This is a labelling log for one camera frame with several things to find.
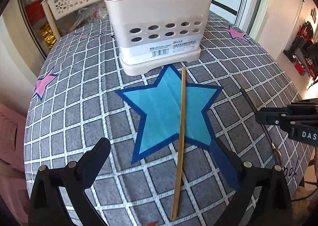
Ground pink plastic stool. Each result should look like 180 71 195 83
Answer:
1 104 30 225

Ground wooden chopstick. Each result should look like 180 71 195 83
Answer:
170 67 186 221

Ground beige plastic utensil holder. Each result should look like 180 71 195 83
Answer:
105 0 212 76

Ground grey checkered tablecloth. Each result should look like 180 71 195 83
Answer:
24 13 301 225

